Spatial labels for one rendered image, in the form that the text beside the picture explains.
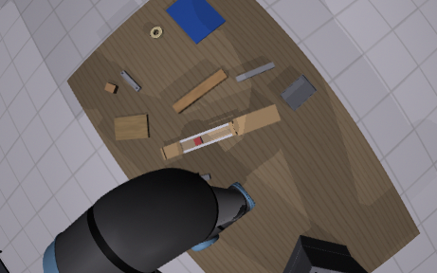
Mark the flat tan wooden board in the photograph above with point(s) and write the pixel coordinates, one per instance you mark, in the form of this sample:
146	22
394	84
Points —
132	127

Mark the blue flat rectangular sheet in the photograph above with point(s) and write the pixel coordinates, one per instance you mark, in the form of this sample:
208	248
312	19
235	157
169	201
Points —
197	18

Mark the beige roll of masking tape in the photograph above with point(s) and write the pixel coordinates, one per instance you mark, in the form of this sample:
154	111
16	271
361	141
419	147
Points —
159	35

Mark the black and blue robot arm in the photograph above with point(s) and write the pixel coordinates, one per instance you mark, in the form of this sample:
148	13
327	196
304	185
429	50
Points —
145	223

